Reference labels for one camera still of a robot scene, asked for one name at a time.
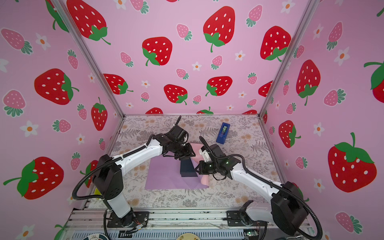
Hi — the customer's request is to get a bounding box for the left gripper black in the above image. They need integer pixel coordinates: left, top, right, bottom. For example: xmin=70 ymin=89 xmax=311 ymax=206
xmin=172 ymin=142 xmax=198 ymax=160

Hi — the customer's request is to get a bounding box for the dark grey gift box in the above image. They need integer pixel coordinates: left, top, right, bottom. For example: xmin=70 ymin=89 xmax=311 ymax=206
xmin=180 ymin=158 xmax=198 ymax=178

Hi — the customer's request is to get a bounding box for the purple wrapping paper sheet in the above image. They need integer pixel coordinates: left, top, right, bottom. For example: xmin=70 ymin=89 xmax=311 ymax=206
xmin=145 ymin=143 xmax=210 ymax=190

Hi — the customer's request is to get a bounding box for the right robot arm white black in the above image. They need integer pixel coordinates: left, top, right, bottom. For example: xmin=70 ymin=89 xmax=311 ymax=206
xmin=196 ymin=145 xmax=323 ymax=240

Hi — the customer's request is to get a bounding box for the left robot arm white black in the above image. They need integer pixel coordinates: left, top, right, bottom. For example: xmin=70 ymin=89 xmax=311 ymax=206
xmin=72 ymin=125 xmax=196 ymax=227

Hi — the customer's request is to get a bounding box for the blue tape dispenser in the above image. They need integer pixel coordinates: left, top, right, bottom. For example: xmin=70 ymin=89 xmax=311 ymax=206
xmin=216 ymin=123 xmax=230 ymax=145

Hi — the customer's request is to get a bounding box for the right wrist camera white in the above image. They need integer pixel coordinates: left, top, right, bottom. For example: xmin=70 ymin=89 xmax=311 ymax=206
xmin=199 ymin=149 xmax=211 ymax=163

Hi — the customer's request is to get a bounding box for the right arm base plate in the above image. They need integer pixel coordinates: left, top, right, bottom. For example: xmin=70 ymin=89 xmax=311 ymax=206
xmin=223 ymin=200 xmax=268 ymax=227

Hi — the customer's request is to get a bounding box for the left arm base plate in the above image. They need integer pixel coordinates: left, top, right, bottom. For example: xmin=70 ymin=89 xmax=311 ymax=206
xmin=107 ymin=211 xmax=150 ymax=229

